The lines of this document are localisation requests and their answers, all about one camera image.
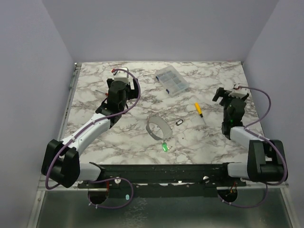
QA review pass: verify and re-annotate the purple cable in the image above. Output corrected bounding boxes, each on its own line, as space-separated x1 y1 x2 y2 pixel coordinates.
234 85 288 185
45 68 141 190

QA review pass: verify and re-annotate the yellow screwdriver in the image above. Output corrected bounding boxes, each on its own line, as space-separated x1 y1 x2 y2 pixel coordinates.
194 103 206 123

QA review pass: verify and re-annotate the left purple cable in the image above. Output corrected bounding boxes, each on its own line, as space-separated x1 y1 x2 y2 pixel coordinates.
45 68 141 190

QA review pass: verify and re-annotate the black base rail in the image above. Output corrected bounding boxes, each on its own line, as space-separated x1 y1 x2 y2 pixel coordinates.
78 163 246 198

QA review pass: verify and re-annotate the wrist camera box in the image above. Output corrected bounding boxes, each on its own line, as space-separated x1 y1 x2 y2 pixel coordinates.
229 84 247 98
113 70 130 84

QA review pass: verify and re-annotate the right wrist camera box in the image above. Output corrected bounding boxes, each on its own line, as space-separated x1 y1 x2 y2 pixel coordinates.
229 84 247 98

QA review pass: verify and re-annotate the aluminium frame rail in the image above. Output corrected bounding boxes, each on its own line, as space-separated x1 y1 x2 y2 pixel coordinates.
57 63 82 142

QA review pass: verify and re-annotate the green key tag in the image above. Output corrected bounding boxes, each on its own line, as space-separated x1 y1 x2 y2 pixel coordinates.
161 142 169 152

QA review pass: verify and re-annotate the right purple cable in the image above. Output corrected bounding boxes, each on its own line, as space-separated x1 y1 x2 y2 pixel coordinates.
234 85 288 185

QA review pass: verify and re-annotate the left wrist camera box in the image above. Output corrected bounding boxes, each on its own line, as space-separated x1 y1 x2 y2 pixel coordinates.
113 70 130 84

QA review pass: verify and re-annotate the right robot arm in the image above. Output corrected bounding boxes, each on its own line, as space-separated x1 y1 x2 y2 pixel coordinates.
213 85 288 186

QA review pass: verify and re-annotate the clear plastic screw box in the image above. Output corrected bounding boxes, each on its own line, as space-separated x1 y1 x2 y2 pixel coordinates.
155 66 189 97

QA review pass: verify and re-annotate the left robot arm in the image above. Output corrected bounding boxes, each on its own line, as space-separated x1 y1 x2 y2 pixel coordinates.
41 78 140 188

